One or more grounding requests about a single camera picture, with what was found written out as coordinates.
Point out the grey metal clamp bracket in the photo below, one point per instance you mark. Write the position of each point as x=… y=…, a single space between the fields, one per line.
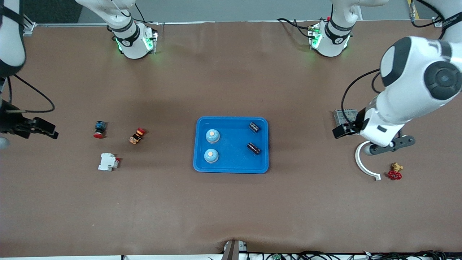
x=232 y=251

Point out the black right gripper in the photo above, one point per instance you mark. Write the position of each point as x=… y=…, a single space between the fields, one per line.
x=11 y=122

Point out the metal mesh power supply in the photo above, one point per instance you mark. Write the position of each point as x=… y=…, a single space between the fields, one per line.
x=344 y=116

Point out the white curved bracket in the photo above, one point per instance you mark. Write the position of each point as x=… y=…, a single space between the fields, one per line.
x=361 y=164

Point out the blue desk bell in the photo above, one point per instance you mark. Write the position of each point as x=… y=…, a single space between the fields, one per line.
x=211 y=155
x=212 y=136

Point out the red button blue body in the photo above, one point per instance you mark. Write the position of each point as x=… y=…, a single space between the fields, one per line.
x=100 y=129

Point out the silver table edge rail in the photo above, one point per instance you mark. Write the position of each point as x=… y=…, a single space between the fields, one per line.
x=216 y=23

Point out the aluminium frame profile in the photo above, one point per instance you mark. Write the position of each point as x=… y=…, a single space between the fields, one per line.
x=29 y=29
x=438 y=23

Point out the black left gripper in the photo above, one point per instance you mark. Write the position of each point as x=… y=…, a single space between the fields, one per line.
x=351 y=127

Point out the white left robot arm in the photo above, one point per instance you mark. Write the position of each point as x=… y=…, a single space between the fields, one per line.
x=408 y=90

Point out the orange red push button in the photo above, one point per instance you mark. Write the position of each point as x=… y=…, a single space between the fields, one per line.
x=137 y=136

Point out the blue plastic tray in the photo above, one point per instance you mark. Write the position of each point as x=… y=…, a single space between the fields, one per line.
x=234 y=159

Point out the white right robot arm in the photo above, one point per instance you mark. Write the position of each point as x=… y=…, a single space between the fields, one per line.
x=131 y=43

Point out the white circuit breaker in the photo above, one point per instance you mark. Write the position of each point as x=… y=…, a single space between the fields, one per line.
x=107 y=162

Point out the dark cylindrical capacitor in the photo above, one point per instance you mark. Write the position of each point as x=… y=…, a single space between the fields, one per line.
x=253 y=148
x=254 y=127

